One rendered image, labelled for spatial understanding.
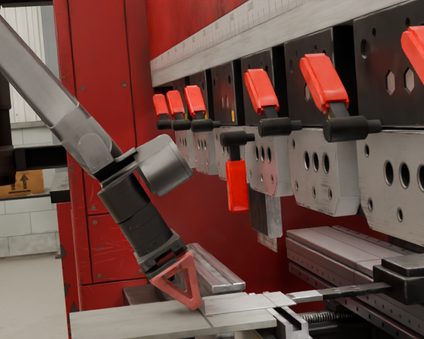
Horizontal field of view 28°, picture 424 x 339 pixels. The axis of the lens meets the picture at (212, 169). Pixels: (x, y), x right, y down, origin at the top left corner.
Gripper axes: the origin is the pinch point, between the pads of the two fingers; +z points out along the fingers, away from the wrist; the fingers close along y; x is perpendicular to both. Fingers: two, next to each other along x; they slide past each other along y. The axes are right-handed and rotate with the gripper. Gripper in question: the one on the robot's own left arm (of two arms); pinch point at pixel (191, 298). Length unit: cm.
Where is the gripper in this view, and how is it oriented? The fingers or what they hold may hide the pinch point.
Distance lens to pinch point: 119.2
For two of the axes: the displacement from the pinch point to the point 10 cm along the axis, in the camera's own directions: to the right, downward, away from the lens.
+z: 5.3, 8.4, 1.3
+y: -1.7, -0.5, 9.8
